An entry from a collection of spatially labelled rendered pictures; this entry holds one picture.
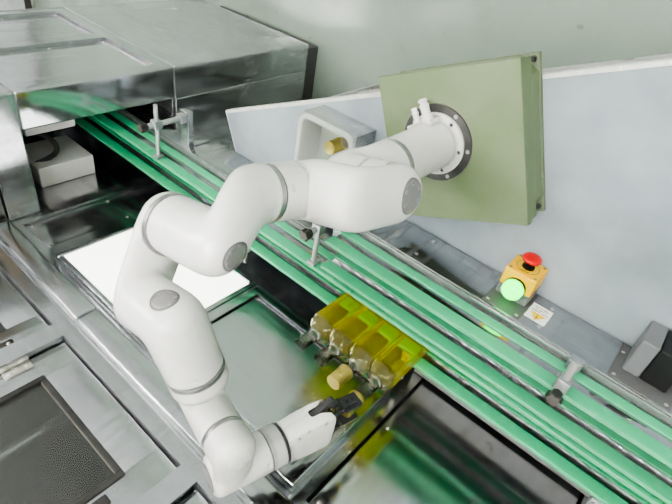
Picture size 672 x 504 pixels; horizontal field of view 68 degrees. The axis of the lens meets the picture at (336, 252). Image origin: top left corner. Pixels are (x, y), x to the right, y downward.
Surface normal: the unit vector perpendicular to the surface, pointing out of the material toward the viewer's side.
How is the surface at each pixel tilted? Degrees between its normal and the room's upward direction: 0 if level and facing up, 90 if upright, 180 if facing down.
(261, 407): 90
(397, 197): 89
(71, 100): 90
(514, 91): 1
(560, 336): 90
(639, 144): 0
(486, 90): 1
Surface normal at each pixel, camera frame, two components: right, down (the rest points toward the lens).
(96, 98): 0.75, 0.49
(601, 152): -0.64, 0.39
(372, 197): 0.72, 0.22
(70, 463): 0.15, -0.78
